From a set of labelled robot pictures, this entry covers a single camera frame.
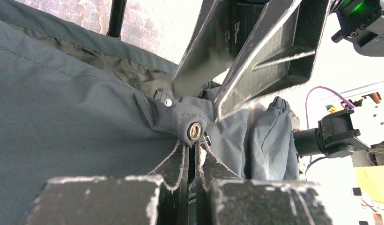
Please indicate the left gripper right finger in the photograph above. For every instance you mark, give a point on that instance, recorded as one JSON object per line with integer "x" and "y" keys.
{"x": 224, "y": 198}

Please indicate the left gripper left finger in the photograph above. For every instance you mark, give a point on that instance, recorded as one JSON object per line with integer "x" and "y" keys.
{"x": 158, "y": 198}

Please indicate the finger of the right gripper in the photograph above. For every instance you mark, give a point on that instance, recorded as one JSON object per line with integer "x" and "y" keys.
{"x": 225, "y": 33}
{"x": 279, "y": 53}

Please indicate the grey black gradient jacket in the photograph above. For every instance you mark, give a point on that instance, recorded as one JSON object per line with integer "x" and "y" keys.
{"x": 76, "y": 103}

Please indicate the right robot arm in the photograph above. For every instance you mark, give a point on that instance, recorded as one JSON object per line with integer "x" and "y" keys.
{"x": 361, "y": 23}

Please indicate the black tripod stand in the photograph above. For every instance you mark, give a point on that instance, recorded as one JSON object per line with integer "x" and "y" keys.
{"x": 118, "y": 8}

